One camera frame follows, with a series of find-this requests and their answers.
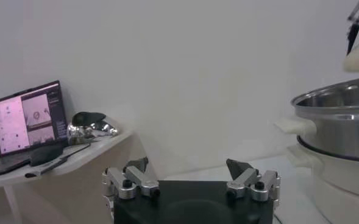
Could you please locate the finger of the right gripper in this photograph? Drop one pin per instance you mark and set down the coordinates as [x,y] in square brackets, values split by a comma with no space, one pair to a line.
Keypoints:
[353,33]

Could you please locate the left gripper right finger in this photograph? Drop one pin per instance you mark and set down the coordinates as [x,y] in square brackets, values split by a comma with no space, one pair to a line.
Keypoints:
[243,179]

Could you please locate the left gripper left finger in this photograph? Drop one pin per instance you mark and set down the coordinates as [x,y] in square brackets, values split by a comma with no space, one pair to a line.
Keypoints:
[142,181]

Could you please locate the perforated steel steamer basket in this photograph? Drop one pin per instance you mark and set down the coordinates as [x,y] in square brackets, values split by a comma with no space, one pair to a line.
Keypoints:
[334,137]

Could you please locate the white side table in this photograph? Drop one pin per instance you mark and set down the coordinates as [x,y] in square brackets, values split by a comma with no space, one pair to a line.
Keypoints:
[84,158]

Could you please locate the shiny chrome headset device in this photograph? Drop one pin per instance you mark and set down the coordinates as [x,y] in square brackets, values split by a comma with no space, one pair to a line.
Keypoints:
[87,128]

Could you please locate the dark usb hub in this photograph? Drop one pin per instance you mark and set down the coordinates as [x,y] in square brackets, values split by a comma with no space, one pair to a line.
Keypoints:
[45,169]

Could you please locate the open dark laptop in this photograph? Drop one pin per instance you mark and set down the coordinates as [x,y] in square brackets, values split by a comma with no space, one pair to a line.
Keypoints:
[20,121]

